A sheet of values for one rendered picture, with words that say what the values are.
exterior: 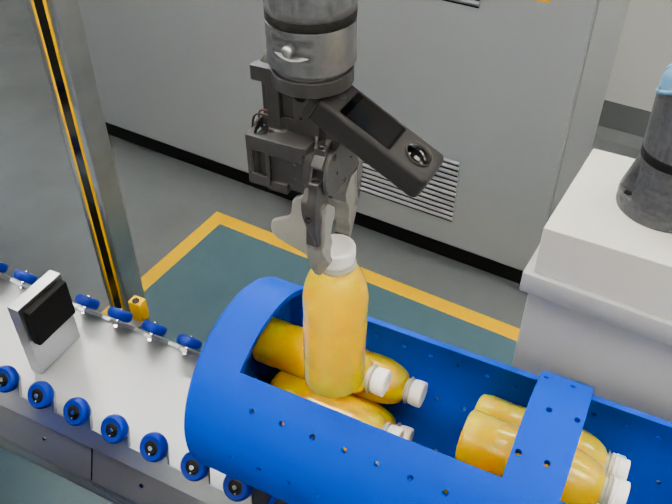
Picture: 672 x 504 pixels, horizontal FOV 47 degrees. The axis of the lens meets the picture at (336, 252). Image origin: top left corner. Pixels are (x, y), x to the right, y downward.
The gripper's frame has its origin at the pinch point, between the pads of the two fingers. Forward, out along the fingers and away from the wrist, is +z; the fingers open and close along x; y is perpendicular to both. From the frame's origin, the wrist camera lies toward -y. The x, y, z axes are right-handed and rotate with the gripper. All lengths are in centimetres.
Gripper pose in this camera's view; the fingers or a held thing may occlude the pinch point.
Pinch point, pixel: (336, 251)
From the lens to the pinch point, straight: 76.6
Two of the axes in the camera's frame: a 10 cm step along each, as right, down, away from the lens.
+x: -4.4, 5.9, -6.8
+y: -9.0, -2.8, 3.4
